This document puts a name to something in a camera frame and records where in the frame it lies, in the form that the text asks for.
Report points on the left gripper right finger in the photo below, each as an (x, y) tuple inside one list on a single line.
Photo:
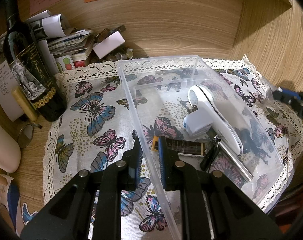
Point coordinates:
[(212, 206)]

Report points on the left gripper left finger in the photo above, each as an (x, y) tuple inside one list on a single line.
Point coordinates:
[(88, 197)]

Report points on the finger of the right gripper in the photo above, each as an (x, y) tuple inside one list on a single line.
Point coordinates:
[(289, 97)]

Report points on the silver metal tube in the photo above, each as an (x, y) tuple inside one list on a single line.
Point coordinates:
[(247, 175)]

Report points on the white charger plug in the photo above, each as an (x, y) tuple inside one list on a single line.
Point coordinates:
[(197, 122)]

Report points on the white handheld beauty device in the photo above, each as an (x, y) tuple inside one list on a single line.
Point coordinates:
[(203, 98)]

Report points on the clear plastic storage box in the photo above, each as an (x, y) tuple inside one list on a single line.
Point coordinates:
[(157, 93)]

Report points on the butterfly print lace cloth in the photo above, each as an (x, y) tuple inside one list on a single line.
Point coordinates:
[(97, 128)]

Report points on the cream cylindrical roll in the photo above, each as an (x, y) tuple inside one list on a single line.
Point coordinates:
[(10, 153)]

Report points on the gold stamp stick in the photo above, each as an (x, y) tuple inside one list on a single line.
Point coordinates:
[(24, 103)]

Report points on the white handwritten note paper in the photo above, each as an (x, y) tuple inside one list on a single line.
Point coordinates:
[(7, 101)]

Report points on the dark wine bottle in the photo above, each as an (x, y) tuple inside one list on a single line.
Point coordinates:
[(29, 67)]

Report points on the stack of books and papers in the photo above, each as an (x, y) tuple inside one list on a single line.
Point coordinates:
[(63, 47)]

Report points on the small white box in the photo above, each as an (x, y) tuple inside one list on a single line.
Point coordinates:
[(109, 44)]

